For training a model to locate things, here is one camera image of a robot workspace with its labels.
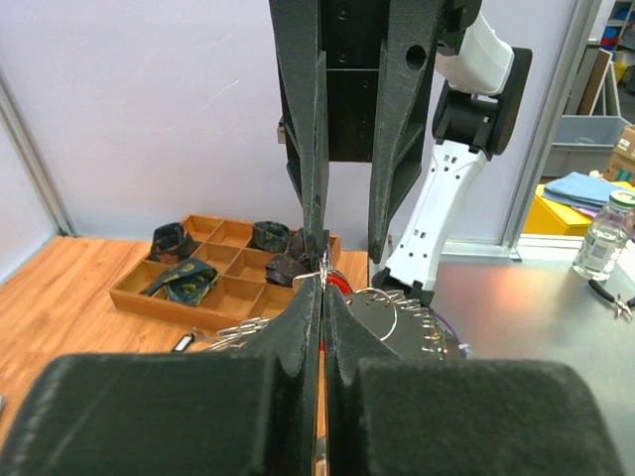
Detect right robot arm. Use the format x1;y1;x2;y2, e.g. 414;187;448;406
269;1;533;304

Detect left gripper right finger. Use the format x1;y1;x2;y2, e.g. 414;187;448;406
322;283;627;476

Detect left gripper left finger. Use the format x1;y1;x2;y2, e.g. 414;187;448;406
1;277;322;475

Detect red key tag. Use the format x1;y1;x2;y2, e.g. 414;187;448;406
318;268;353;353

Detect rolled blue patterned tie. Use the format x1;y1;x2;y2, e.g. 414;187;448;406
141;258;221;306

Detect black key tag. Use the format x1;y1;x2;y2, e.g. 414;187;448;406
171;329;216;353

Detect rolled black tie top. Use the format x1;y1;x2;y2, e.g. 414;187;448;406
149;222;200;265

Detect rolled dark red tie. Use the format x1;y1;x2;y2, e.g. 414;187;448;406
265;228;312;288

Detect wooden compartment tray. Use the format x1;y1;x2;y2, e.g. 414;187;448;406
110;214;318;330

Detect grey storage crate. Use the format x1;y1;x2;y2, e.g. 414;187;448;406
542;115;630;178

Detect black handled pliers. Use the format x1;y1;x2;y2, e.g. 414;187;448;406
587;280;634;322

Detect folded blue cloth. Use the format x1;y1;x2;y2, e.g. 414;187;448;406
542;172;634;213

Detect rolled dark tie right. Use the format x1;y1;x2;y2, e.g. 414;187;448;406
250;221;292;253

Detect clear glass bottle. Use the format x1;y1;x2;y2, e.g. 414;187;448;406
572;188;634;282

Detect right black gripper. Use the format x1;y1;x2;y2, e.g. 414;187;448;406
270;1;481;264

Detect yellow plastic bin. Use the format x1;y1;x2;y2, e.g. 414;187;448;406
523;182;634;237

